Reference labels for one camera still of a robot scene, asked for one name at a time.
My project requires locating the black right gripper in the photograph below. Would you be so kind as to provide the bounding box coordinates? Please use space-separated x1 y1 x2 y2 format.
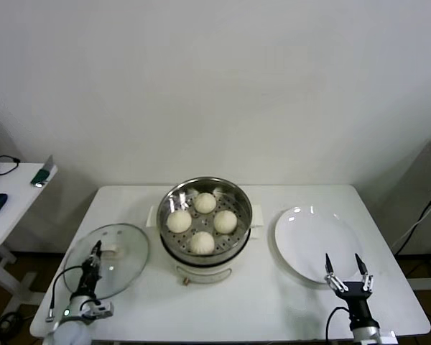
324 252 375 326

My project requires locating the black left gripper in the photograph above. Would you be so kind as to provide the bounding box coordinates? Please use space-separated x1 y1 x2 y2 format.
77 239 104 299

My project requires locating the glass lid with cream handle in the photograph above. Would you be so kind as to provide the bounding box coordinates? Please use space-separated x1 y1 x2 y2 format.
63 223 151 301

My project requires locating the white steamed baozi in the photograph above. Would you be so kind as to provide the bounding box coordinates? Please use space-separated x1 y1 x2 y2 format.
190 231 216 255
213 210 238 234
194 192 218 214
166 210 193 234

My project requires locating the steel steamer basket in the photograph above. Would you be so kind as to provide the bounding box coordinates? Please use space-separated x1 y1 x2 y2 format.
146 176 266 265

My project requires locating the white round plate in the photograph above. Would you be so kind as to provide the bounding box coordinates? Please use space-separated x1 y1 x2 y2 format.
274 206 363 285

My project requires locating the white side table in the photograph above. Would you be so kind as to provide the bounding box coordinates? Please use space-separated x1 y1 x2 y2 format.
0 162 58 317

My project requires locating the green handheld device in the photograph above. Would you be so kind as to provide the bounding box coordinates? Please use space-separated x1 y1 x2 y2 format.
30 155 55 188

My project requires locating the white electric cooker base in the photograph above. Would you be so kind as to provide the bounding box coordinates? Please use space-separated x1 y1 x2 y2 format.
160 225 262 288

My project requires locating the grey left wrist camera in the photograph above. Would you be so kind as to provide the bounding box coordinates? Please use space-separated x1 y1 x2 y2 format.
88 303 115 318

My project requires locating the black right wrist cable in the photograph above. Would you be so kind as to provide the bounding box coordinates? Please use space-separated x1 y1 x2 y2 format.
325 307 353 342

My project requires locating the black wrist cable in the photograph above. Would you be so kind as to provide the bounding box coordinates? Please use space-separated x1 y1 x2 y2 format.
49 264 91 321
325 307 353 342

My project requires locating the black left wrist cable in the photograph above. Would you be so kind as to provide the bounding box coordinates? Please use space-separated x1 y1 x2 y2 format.
49 264 91 321

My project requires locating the white hanging cable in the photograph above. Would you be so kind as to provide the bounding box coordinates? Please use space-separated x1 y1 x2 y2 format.
390 201 431 249

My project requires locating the black floor cable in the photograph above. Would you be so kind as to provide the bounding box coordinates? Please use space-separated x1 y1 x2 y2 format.
0 311 25 339

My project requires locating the black cable with plug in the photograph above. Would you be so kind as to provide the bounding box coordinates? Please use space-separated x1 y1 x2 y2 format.
0 155 22 177

